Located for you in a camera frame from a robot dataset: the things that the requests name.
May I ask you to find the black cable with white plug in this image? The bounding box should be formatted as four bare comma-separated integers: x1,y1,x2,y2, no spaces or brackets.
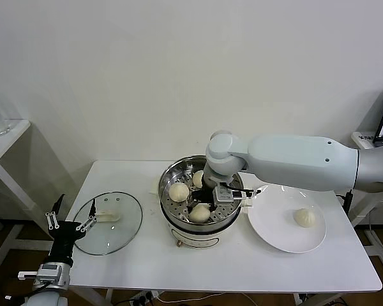
336,189,354,215

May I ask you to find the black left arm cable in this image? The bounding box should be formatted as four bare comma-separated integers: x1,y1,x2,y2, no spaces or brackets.
4,282,49,300

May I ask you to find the white side table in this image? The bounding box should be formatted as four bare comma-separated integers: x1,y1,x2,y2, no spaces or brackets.
0,119,64,268

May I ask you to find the round glass pot lid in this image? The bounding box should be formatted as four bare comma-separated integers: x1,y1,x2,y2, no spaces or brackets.
73,191,144,256

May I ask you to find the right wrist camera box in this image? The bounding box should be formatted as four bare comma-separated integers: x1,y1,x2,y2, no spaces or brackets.
212,186,244,204

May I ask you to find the white power strip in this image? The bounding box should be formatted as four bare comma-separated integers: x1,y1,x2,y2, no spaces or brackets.
127,291,159,306

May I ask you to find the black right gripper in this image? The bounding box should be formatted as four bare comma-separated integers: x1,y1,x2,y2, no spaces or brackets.
187,181,217,214

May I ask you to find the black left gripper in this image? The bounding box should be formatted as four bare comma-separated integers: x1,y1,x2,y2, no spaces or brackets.
45,193,100,265

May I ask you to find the white electric cooker pot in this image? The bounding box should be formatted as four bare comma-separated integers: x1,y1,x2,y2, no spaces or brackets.
148,180,255,249

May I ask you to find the white steamed baozi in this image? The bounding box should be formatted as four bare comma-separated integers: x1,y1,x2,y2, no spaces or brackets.
188,203,211,224
191,170,207,189
168,182,190,203
292,207,317,229

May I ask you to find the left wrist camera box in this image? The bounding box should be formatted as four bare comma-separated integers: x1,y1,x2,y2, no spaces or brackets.
18,270,41,281

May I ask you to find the white round plate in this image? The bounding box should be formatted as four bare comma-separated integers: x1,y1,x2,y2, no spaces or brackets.
247,184,327,254

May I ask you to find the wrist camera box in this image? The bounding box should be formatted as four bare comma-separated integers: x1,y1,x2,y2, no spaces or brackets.
18,270,41,281
212,186,244,204

